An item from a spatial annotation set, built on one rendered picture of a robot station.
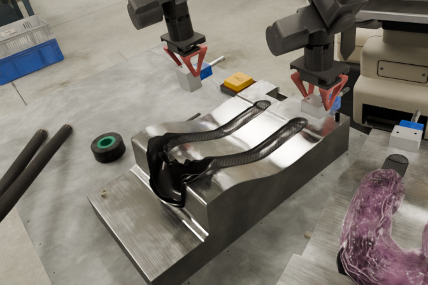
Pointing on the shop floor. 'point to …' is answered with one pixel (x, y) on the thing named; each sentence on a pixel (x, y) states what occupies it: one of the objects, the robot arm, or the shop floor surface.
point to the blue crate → (29, 60)
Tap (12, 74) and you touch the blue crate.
